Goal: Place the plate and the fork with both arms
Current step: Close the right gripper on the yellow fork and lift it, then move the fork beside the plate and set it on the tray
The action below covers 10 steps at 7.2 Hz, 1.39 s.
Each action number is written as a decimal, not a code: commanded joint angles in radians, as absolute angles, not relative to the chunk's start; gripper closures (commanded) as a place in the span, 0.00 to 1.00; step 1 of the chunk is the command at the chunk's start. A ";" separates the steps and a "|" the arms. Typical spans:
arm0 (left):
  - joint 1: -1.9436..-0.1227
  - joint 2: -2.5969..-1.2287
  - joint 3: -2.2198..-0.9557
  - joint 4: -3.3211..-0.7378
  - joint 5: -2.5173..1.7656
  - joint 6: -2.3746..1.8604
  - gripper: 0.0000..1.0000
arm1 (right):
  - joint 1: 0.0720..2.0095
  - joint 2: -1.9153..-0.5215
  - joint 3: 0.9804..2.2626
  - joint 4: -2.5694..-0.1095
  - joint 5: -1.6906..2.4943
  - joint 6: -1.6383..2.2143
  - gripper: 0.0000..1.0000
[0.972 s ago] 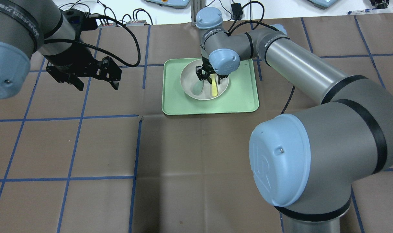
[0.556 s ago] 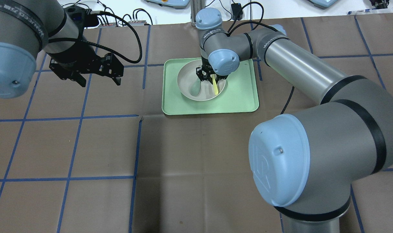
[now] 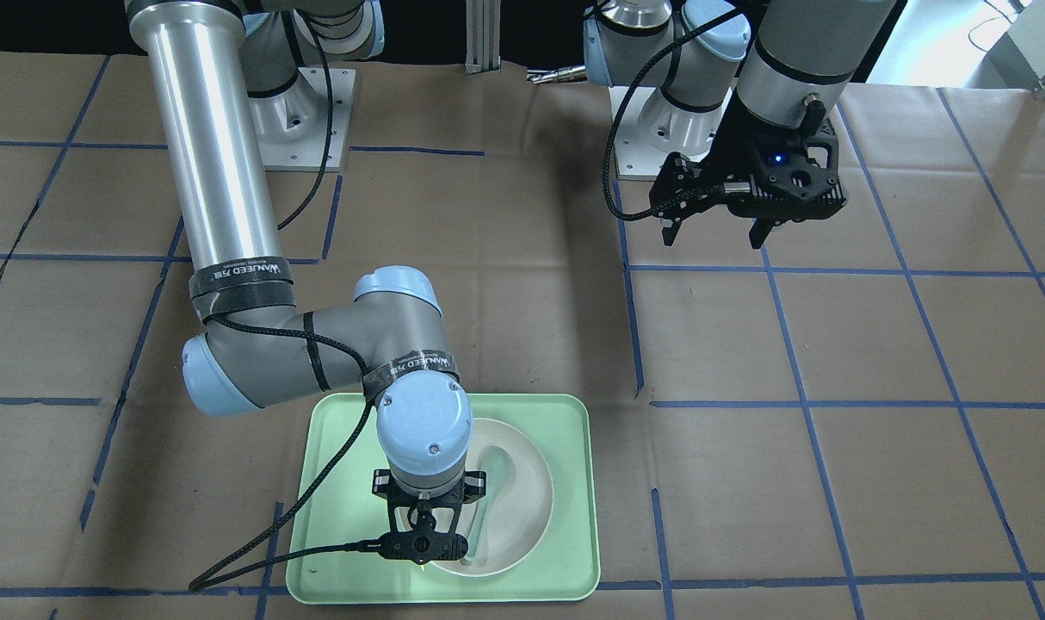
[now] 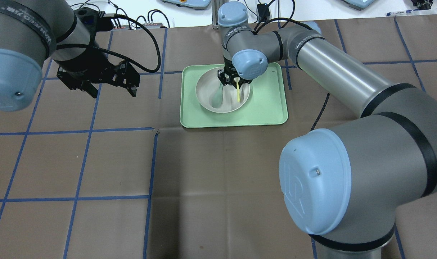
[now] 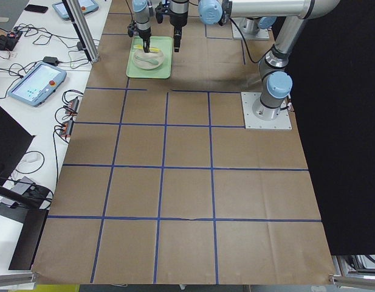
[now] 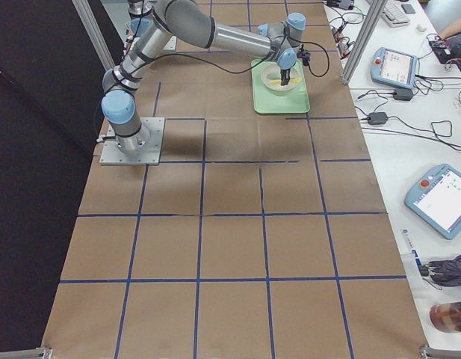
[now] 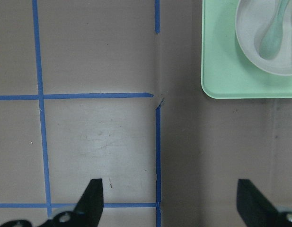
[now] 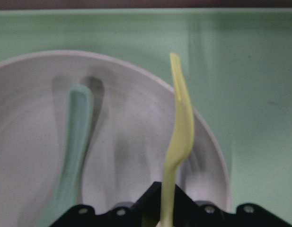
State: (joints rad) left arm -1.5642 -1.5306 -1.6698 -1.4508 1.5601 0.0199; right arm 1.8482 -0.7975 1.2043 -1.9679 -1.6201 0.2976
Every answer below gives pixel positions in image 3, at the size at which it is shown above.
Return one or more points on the white round plate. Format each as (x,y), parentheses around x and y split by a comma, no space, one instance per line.
(519,515)

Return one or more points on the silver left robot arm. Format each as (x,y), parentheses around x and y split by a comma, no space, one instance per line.
(774,55)

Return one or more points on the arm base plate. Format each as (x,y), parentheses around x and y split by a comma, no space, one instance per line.
(292,126)
(639,146)

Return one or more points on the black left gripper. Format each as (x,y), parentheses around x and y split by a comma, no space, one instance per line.
(740,153)

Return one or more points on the light green tray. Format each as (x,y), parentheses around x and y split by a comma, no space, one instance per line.
(564,566)

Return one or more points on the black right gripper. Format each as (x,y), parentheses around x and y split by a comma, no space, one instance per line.
(384,487)

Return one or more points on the aluminium frame post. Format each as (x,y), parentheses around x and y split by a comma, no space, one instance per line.
(482,36)

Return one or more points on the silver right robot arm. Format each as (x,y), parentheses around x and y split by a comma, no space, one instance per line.
(257,349)

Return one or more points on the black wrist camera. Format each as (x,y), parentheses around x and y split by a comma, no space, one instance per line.
(411,546)

